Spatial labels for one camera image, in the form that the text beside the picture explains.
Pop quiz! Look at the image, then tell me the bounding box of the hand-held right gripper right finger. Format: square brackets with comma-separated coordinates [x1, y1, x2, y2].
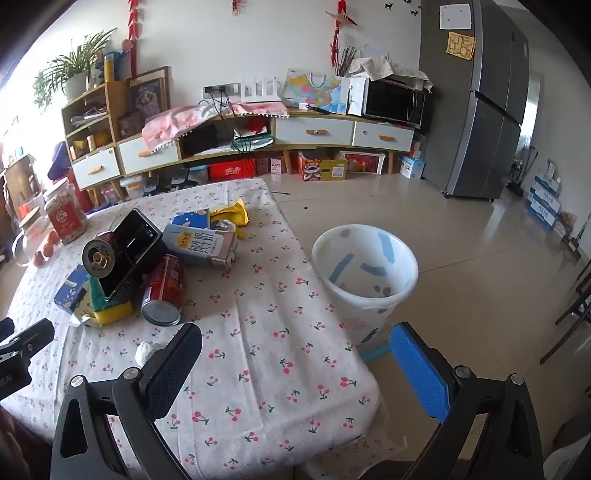
[389, 322, 546, 480]

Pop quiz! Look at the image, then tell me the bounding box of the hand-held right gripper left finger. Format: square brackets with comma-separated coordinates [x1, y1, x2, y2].
[50, 322, 204, 480]

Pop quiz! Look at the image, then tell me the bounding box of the white snack packet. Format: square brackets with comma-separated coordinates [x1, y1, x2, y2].
[69, 305, 100, 328]

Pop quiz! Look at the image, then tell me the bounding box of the yellow green sponge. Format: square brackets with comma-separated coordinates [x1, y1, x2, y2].
[88, 274, 134, 326]

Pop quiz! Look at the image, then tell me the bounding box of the yellow snack wrapper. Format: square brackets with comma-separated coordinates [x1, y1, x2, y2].
[210, 199, 250, 238]

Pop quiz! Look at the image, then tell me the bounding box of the crumpled white tissue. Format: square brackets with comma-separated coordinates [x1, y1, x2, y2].
[135, 340, 158, 365]

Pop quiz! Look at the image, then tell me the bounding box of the blue snack box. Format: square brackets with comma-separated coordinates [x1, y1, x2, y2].
[53, 265, 90, 315]

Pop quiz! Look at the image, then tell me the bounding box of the red drink can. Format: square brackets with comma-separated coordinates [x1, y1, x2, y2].
[141, 254, 186, 328]

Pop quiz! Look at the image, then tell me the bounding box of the cherry print tablecloth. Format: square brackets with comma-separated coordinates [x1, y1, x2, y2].
[7, 178, 407, 480]

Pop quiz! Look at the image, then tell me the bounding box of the dark can gold lid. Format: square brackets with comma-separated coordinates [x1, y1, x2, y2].
[82, 231, 121, 280]

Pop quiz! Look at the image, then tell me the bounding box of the glass jar wooden lid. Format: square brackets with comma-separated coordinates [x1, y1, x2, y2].
[11, 205, 51, 266]

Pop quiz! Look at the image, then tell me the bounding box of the clear jar red label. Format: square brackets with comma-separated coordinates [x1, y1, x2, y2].
[44, 178, 89, 245]

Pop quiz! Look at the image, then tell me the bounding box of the black rectangular box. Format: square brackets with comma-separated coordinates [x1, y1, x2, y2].
[99, 209, 168, 303]

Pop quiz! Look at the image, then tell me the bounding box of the white blue milk carton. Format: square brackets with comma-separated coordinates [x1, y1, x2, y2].
[164, 224, 240, 271]

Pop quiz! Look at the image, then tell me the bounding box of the dark chair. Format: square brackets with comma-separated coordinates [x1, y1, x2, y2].
[540, 263, 591, 365]

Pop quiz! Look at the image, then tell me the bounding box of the purple bag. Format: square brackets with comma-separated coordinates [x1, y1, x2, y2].
[47, 141, 70, 181]

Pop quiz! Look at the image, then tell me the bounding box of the white shelf unit drawer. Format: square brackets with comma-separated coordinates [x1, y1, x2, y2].
[71, 148, 122, 190]

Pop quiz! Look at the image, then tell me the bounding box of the clear plastic storage box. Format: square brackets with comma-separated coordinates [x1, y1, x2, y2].
[120, 174, 158, 199]

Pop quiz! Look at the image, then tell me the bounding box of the small blue white box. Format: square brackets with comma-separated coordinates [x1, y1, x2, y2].
[398, 156, 426, 180]

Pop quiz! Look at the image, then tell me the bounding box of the red gift box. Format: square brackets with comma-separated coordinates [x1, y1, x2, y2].
[209, 161, 257, 182]

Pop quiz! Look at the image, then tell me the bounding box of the stack of blue white cartons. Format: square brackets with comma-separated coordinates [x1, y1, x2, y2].
[526, 171, 571, 232]

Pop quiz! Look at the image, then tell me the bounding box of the red white flat box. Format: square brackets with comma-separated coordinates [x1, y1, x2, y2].
[339, 151, 386, 175]

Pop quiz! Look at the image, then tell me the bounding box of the white cabinet drawer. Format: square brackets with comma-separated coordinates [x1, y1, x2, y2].
[274, 117, 354, 146]
[353, 121, 415, 153]
[119, 137, 181, 175]

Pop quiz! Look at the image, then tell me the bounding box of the yellow printed carton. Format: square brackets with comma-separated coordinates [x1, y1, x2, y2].
[298, 152, 349, 181]

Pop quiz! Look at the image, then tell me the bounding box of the wooden white tv cabinet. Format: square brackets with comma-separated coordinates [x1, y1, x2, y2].
[117, 108, 416, 178]

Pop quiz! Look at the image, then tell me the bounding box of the pink fringed cloth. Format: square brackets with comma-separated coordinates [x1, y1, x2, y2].
[141, 102, 289, 151]

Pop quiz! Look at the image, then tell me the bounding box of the wooden shelf unit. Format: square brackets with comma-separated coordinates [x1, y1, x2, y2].
[60, 79, 132, 192]

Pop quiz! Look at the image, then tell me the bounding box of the grey refrigerator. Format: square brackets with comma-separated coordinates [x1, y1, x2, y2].
[418, 0, 531, 200]

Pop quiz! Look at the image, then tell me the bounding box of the green potted plant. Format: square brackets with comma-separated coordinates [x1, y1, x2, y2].
[32, 28, 118, 112]

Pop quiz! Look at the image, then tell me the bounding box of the black microwave oven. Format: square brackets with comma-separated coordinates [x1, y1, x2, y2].
[362, 78, 428, 129]

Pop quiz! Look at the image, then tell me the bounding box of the framed floral picture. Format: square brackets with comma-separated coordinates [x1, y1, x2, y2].
[127, 67, 171, 118]

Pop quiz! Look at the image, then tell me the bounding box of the grey power strip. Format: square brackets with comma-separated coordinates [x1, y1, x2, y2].
[203, 83, 241, 100]

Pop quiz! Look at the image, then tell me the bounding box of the white slatted rack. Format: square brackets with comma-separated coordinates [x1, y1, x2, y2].
[240, 76, 282, 103]

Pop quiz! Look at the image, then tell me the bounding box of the map print paper bag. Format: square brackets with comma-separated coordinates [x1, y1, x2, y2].
[281, 69, 349, 114]

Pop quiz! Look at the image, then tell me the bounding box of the pale printed cloth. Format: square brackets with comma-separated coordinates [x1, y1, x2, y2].
[346, 55, 434, 90]

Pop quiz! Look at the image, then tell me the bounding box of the bundle of dried twigs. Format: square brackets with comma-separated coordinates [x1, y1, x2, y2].
[335, 46, 358, 77]

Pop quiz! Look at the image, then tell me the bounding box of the yellow paper note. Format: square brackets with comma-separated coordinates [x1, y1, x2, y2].
[445, 31, 476, 61]

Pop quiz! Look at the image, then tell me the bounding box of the white paper note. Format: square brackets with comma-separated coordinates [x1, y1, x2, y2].
[438, 4, 472, 31]

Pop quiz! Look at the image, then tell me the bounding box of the black power cable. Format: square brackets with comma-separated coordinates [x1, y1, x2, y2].
[208, 90, 257, 178]

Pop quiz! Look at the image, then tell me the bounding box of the red chili string decoration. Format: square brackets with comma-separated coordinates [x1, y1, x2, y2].
[127, 0, 144, 79]

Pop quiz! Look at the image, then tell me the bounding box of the red knot wall decoration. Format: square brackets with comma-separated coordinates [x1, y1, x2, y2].
[325, 0, 358, 70]

